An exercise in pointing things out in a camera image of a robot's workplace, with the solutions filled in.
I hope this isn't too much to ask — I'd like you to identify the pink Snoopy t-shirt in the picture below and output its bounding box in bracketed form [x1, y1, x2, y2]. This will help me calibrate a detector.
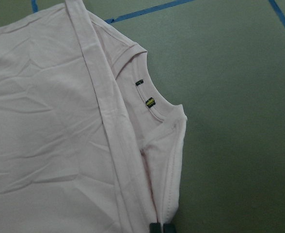
[0, 0, 187, 233]

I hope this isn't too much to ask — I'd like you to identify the crossing blue tape line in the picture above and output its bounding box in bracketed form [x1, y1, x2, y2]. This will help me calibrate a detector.
[269, 0, 285, 28]

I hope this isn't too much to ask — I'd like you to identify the brown paper table cover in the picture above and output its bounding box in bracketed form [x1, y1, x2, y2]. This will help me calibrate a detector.
[0, 0, 285, 233]

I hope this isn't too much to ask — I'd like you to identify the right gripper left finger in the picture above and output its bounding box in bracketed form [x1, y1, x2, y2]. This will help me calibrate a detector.
[149, 222, 161, 233]

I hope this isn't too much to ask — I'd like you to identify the long blue tape line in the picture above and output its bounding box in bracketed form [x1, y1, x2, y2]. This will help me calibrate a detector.
[104, 0, 193, 24]

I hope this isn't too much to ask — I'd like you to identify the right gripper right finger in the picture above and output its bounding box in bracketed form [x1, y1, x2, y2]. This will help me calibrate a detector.
[163, 223, 176, 233]

